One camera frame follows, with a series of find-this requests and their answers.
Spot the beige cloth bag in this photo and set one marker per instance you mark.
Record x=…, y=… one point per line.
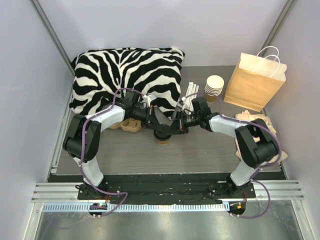
x=247, y=116

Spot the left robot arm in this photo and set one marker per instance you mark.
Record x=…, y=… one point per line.
x=83, y=135

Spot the aluminium rail frame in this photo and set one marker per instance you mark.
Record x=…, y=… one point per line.
x=278, y=211

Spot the white wrapped straw left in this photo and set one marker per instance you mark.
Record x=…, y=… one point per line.
x=189, y=92

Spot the white wrapped straw right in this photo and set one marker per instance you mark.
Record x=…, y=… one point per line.
x=195, y=96

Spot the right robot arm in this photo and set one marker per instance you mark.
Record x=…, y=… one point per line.
x=256, y=143

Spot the white wrapped straw middle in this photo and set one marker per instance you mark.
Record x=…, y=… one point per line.
x=190, y=93

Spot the single paper cup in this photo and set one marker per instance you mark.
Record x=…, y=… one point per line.
x=163, y=142

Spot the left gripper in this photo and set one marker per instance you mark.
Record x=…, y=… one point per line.
x=149, y=116

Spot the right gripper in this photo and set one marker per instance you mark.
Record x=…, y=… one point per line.
x=180, y=122

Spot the brown paper bag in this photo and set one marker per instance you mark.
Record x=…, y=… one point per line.
x=255, y=80

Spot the cardboard cup carrier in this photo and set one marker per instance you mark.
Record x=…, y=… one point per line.
x=129, y=125

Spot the stack of paper cups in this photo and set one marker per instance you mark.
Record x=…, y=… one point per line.
x=213, y=88

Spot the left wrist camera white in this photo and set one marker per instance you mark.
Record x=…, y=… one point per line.
x=148, y=99

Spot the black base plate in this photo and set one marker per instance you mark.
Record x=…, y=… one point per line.
x=166, y=189

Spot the white wrapped straw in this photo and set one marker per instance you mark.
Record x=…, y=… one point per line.
x=189, y=92
x=195, y=96

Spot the zebra print pillow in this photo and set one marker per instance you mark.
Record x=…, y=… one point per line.
x=100, y=75

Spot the black lid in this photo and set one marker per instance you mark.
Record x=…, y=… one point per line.
x=162, y=133

